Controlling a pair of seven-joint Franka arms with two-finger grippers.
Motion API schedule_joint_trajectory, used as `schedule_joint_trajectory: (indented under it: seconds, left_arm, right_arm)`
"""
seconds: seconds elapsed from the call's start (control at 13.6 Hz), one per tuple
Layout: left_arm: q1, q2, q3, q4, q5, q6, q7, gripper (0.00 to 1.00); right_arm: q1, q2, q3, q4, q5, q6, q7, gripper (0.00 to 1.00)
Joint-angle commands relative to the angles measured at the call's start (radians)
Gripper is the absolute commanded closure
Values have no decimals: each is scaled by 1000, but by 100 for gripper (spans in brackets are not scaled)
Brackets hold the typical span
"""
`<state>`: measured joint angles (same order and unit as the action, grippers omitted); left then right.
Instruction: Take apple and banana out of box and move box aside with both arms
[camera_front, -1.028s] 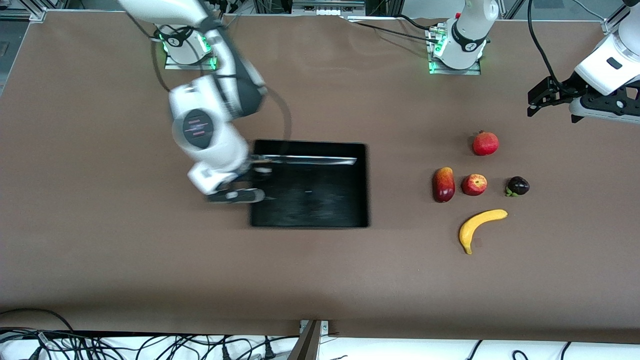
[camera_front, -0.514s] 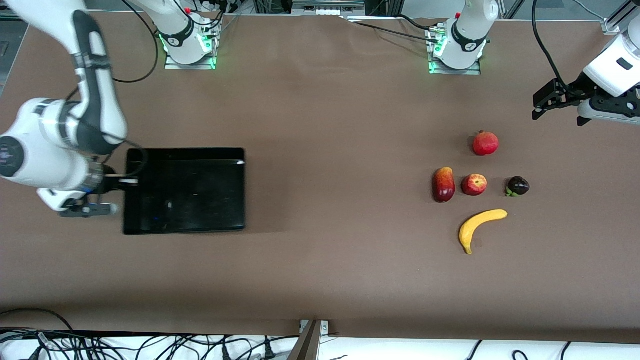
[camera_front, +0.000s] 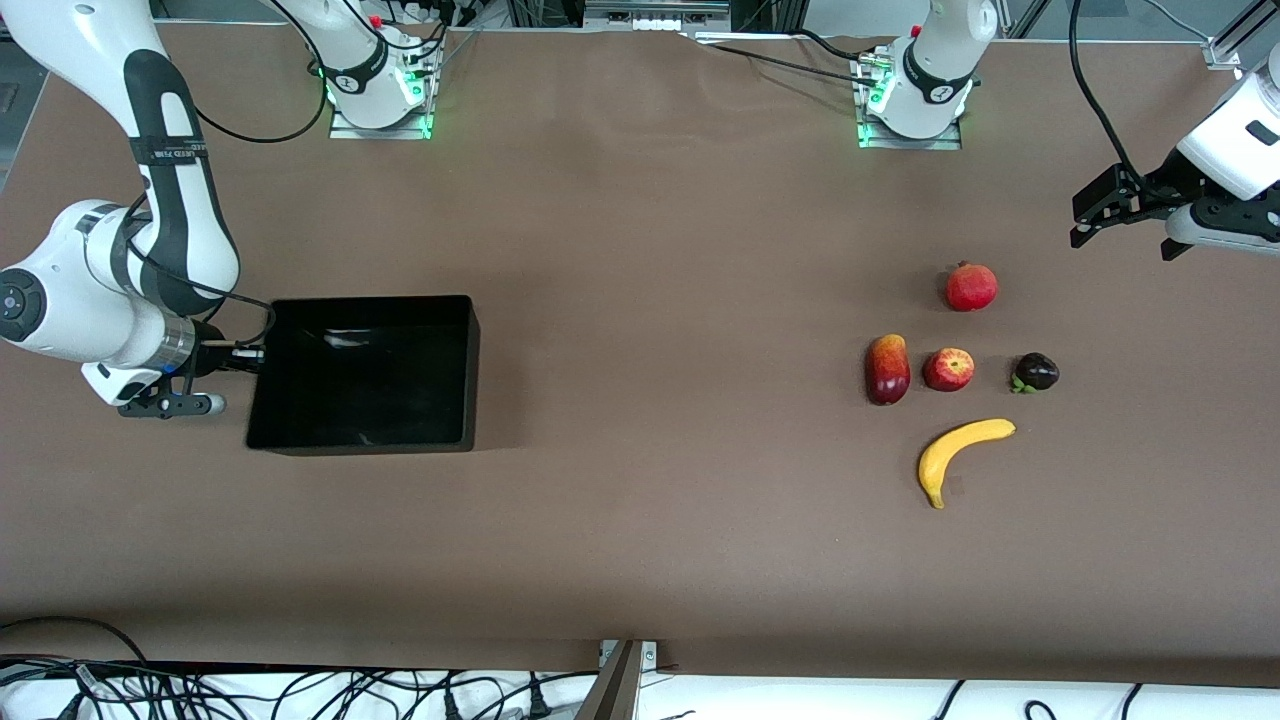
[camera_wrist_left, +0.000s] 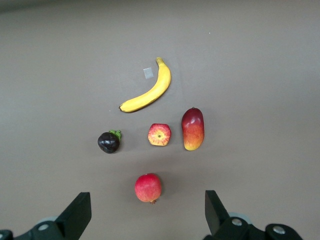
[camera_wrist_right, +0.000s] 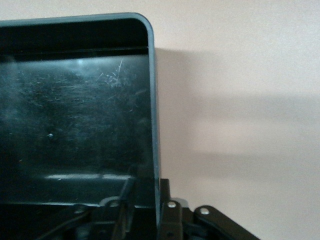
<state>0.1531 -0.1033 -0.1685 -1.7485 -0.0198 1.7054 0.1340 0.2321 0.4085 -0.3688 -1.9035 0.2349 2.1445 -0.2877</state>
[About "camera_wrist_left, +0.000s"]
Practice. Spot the red yellow mango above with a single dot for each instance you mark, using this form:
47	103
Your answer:
193	130

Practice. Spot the dark purple mangosteen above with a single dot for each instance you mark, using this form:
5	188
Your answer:
108	143

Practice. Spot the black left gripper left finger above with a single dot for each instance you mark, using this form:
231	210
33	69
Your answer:
72	220

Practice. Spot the yellow banana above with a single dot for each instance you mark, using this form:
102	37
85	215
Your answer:
157	90

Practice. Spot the red pomegranate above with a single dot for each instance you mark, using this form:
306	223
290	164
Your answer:
148	187

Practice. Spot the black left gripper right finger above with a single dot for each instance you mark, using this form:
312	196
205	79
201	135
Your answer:
225	230

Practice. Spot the small grey tape patch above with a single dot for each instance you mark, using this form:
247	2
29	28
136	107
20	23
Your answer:
148	73

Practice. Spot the red yellow apple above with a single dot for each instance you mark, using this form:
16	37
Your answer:
159	135

